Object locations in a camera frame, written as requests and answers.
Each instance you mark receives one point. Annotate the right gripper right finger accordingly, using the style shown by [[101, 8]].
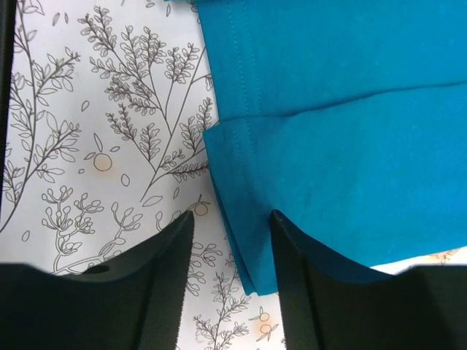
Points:
[[329, 301]]

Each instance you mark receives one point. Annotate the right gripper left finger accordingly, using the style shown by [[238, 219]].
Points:
[[133, 301]]

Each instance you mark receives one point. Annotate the blue t shirt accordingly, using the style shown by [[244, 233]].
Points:
[[347, 116]]

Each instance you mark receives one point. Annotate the floral table mat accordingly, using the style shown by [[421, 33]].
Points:
[[109, 102]]

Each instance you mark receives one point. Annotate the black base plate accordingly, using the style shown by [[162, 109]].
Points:
[[8, 10]]

